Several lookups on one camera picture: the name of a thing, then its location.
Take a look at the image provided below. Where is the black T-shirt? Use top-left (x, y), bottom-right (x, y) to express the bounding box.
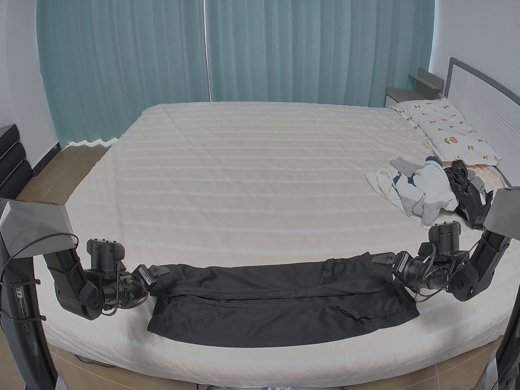
top-left (147, 251), bottom-right (420, 346)

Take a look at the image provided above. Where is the grey bedside table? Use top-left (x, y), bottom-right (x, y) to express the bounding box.
top-left (385, 67), bottom-right (444, 108)

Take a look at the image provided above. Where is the blue-green curtain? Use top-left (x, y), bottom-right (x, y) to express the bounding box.
top-left (37, 0), bottom-right (210, 147)
top-left (205, 0), bottom-right (435, 109)

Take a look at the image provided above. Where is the bed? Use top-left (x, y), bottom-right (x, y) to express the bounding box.
top-left (30, 57), bottom-right (520, 386)

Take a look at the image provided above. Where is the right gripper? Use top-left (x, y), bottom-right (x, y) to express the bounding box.
top-left (391, 251), bottom-right (414, 285)

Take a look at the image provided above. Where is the white printed pillow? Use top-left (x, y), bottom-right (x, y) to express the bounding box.
top-left (389, 98), bottom-right (501, 165)

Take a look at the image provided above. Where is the black cable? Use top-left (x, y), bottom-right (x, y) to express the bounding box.
top-left (414, 285), bottom-right (447, 300)
top-left (8, 233), bottom-right (80, 271)
top-left (75, 355), bottom-right (119, 369)

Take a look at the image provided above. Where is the white grey knit sweater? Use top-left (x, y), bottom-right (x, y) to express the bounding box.
top-left (367, 156), bottom-right (459, 230)

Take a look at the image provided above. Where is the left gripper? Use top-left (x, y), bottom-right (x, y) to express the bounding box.
top-left (132, 263), bottom-right (170, 297)

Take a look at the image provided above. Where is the black lace garment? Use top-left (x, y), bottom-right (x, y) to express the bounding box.
top-left (444, 160), bottom-right (495, 230)

